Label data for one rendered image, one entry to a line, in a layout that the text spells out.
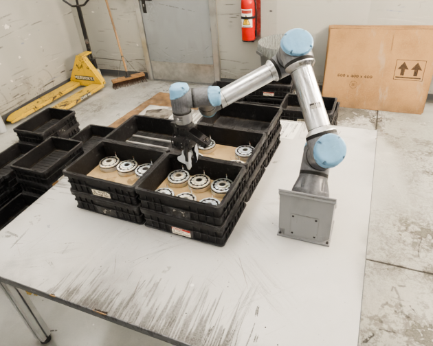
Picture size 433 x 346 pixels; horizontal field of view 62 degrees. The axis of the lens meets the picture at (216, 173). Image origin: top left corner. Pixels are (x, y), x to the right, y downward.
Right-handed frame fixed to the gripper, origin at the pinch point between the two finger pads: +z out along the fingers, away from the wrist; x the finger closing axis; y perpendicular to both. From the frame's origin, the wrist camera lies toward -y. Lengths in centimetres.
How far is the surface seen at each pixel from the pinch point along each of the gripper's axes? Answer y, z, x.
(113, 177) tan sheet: 43.5, 14.4, 5.0
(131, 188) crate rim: 20.4, 4.9, 18.7
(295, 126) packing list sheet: -21, 27, -92
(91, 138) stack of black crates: 148, 59, -81
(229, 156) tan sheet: -2.7, 14.4, -30.2
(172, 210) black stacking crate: 2.1, 12.2, 18.0
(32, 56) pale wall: 337, 41, -197
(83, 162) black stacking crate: 58, 7, 7
